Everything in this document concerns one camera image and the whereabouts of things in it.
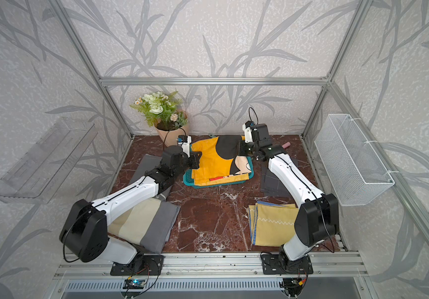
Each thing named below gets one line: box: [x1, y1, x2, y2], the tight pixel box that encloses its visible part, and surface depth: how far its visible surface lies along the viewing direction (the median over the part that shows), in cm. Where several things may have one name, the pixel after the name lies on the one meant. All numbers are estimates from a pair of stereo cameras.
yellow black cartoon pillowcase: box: [190, 134, 252, 186], surface depth 86 cm
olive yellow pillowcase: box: [248, 200, 299, 248], surface depth 86 cm
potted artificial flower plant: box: [129, 90, 188, 148], surface depth 95 cm
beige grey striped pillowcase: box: [107, 198, 181, 254], surface depth 84 cm
